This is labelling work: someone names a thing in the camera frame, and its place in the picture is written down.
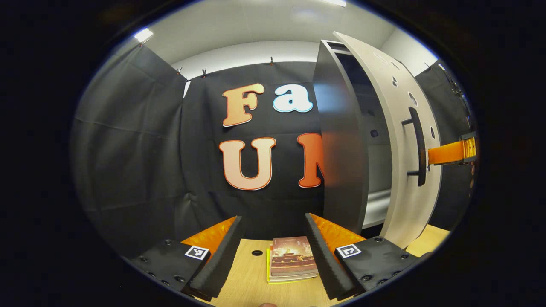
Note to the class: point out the large ceiling light panel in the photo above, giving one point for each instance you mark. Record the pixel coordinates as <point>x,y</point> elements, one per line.
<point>337,2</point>

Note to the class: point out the white cabinet shelf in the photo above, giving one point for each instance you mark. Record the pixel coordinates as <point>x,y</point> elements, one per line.
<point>377,204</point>

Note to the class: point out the black backdrop cloth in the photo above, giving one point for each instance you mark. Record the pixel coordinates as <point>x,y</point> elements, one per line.
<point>136,149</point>

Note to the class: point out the grey cabinet door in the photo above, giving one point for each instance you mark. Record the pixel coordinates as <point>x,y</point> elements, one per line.
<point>396,192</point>

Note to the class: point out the dark grey cabinet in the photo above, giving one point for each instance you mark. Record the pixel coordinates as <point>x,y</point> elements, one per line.
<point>341,162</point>

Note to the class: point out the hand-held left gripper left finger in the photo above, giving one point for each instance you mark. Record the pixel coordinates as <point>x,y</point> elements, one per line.
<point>224,260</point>

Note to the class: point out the small ceiling light panel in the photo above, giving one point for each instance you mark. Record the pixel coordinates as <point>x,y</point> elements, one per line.
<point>143,35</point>

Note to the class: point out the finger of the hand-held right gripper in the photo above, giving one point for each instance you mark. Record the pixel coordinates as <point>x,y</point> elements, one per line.
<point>445,152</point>

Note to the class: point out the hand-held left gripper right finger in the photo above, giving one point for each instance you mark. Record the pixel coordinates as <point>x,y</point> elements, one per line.
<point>322,260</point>

